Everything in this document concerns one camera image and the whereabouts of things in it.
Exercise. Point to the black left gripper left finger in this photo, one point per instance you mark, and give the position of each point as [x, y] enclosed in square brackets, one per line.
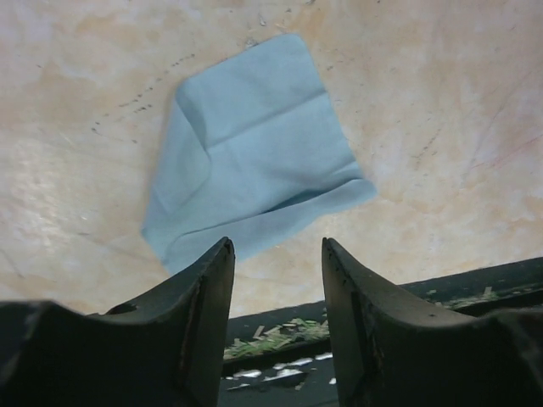
[164, 347]

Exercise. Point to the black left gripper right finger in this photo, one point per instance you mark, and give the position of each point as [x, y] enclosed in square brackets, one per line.
[392, 348]

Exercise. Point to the light blue cloth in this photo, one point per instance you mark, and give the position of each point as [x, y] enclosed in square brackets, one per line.
[253, 151]

